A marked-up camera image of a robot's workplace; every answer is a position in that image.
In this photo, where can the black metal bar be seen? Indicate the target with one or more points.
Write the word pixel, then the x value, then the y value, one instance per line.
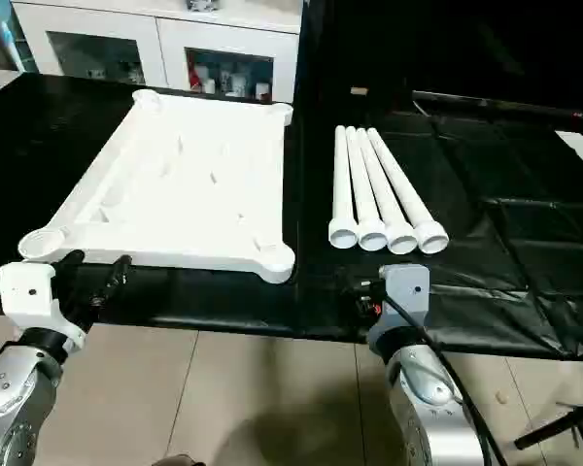
pixel 505 107

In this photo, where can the red bottle in cabinet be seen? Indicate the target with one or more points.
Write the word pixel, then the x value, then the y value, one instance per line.
pixel 194 76

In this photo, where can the small beige tag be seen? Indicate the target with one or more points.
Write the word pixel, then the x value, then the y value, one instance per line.
pixel 359 91

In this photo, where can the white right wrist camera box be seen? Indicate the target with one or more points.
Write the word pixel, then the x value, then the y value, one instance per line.
pixel 405 286

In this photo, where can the white plastic table leg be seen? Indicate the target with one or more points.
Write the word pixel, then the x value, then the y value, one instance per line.
pixel 341 194
pixel 363 194
pixel 412 199
pixel 387 199

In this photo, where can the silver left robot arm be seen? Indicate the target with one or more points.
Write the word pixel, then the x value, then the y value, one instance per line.
pixel 10 388

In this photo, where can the black work mat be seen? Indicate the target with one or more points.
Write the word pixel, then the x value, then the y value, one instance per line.
pixel 486 243

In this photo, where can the white glass-door cabinet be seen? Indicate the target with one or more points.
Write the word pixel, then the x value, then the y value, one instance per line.
pixel 170 44

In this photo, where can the white plastic children's table top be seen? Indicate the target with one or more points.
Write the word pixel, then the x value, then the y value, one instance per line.
pixel 175 184

